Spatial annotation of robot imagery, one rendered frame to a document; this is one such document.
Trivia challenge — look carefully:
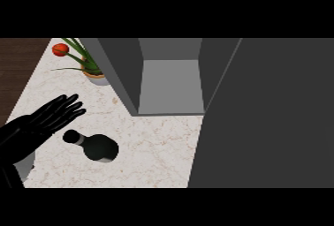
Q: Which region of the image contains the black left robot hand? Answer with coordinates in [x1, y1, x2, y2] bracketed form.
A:
[0, 94, 87, 166]

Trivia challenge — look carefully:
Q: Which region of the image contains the dark green wine bottle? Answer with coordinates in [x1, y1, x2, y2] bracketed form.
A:
[60, 129, 119, 163]

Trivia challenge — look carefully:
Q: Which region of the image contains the grey open cabinet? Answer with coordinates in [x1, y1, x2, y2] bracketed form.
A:
[78, 38, 242, 117]

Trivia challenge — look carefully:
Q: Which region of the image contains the green potted plant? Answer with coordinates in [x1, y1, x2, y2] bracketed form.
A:
[50, 38, 110, 87]

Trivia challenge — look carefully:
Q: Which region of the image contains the red tomato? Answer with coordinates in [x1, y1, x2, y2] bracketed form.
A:
[50, 42, 70, 57]

